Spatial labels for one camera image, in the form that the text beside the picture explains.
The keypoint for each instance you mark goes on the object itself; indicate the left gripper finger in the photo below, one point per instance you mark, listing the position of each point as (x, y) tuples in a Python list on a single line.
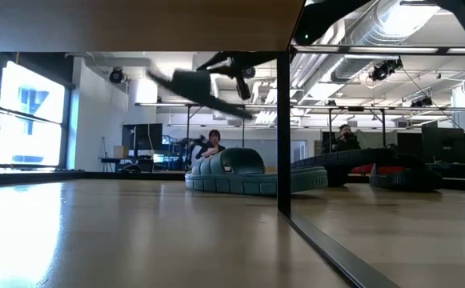
[(244, 89)]

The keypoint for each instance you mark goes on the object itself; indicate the green rubber slide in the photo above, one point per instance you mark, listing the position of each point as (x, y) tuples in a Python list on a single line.
[(208, 168), (308, 178)]

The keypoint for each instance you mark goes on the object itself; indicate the black round speaker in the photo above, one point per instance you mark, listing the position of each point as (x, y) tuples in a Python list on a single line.
[(116, 75), (249, 73)]

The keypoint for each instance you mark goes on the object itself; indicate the person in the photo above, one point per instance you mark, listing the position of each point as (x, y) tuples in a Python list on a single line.
[(212, 146), (346, 138)]

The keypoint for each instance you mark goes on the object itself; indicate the background metal gantry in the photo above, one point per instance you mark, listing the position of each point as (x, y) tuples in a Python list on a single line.
[(316, 107)]

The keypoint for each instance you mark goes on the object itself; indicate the black computer monitor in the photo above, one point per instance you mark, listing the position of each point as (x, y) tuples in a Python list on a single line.
[(142, 138)]

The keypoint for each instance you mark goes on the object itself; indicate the brown cardboard box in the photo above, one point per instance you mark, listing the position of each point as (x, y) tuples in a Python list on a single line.
[(120, 152)]

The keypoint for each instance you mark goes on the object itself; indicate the small black monitor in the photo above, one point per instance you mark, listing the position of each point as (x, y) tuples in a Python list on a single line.
[(409, 145)]

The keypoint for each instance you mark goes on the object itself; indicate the large black monitor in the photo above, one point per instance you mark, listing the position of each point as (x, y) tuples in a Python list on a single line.
[(446, 144)]

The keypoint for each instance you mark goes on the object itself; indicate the large bright window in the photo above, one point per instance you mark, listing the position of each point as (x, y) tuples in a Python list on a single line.
[(32, 100)]

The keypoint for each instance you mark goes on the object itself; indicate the silver ceiling duct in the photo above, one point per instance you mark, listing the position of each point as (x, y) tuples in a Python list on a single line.
[(352, 68)]

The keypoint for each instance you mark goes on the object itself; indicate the ceiling camera rig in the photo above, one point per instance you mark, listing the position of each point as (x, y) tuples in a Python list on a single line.
[(384, 71), (422, 102)]

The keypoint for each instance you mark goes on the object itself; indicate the wooden shelf with black frame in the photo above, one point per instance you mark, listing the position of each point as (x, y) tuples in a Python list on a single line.
[(136, 24)]

